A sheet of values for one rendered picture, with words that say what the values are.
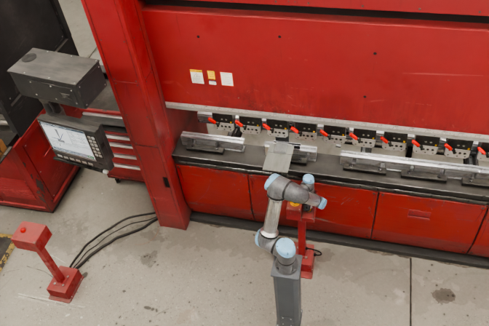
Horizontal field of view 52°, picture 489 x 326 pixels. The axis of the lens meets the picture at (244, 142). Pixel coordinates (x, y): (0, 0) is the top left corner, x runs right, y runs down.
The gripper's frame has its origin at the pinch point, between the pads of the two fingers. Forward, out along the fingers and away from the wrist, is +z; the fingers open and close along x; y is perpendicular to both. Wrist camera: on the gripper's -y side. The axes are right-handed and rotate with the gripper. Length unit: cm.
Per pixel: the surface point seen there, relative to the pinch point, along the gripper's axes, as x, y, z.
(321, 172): -5.8, 24.6, -12.2
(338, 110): -15, 38, -65
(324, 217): -10.0, 18.0, 38.0
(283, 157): 21.2, 24.2, -24.9
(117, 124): 143, 21, -47
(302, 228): 4.4, -3.2, 23.8
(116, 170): 187, 47, 53
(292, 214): 10.7, -6.5, -0.3
